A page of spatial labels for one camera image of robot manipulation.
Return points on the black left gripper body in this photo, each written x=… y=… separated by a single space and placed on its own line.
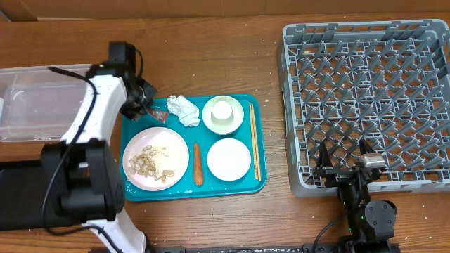
x=139 y=100

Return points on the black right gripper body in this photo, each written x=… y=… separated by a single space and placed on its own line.
x=337 y=178

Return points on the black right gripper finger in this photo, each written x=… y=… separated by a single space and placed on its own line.
x=364 y=147
x=324 y=159

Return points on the red snack wrapper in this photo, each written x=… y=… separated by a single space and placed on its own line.
x=159 y=115

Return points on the white tissue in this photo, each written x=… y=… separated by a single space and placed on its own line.
x=187 y=113

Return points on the large pink plate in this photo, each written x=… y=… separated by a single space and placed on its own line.
x=177 y=150

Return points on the peanut shells and rice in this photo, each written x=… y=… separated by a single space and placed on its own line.
x=149 y=163

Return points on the white plastic cup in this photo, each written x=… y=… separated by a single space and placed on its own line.
x=222 y=112

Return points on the light green bowl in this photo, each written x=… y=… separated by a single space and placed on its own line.
x=227 y=127

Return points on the orange carrot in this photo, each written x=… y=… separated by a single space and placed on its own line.
x=198 y=168

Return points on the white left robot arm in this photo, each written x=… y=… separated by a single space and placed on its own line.
x=76 y=184

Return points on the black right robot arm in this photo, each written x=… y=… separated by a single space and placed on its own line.
x=371 y=222

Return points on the clear plastic waste bin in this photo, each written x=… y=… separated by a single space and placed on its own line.
x=38 y=104

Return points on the black food waste tray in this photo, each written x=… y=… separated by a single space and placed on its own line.
x=23 y=188

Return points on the grey plastic dish rack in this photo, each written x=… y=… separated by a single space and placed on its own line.
x=384 y=82

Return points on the teal plastic tray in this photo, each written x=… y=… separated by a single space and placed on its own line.
x=185 y=187

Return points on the wooden chopstick right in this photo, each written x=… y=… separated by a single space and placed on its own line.
x=259 y=169

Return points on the wooden chopstick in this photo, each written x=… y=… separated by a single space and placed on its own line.
x=254 y=138
x=259 y=169

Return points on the wooden chopstick left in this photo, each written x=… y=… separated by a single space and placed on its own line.
x=254 y=138

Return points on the small white plate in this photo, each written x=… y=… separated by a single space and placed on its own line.
x=229 y=159

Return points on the black rail at table edge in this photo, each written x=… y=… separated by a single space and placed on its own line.
x=306 y=248

